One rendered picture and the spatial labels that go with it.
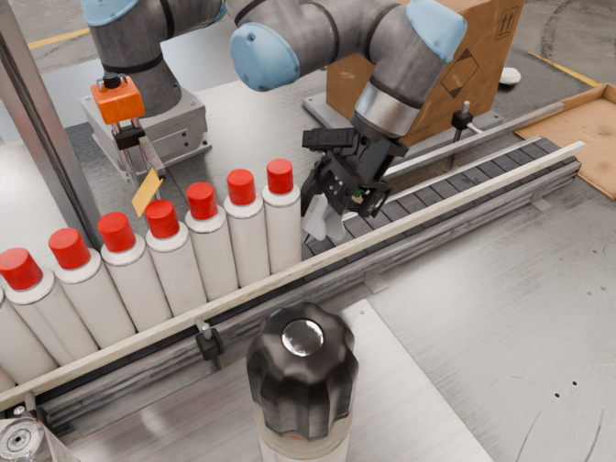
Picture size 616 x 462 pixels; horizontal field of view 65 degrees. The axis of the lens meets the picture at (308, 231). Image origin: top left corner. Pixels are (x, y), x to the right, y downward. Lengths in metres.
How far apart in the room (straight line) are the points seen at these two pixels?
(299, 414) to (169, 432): 0.31
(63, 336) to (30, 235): 0.38
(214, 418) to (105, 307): 0.19
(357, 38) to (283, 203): 0.22
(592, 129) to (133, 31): 0.99
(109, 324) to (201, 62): 0.91
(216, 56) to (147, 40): 0.49
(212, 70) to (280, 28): 0.82
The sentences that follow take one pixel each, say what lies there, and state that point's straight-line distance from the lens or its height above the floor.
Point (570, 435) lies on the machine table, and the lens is 0.76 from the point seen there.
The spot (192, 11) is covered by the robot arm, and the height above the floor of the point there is 1.10.
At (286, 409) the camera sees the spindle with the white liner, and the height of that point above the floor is 1.14.
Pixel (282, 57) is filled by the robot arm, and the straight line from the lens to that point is 0.56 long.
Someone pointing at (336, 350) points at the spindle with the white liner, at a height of 1.18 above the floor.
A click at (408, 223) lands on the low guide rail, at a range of 0.79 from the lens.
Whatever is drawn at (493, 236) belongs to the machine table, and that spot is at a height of 0.83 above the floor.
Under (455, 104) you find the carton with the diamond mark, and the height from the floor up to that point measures 0.91.
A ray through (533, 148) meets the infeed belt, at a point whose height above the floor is 0.88.
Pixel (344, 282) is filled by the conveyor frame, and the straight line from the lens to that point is 0.77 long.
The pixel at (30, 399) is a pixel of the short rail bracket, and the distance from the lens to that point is 0.69.
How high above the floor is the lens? 1.47
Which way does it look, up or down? 47 degrees down
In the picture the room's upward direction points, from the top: straight up
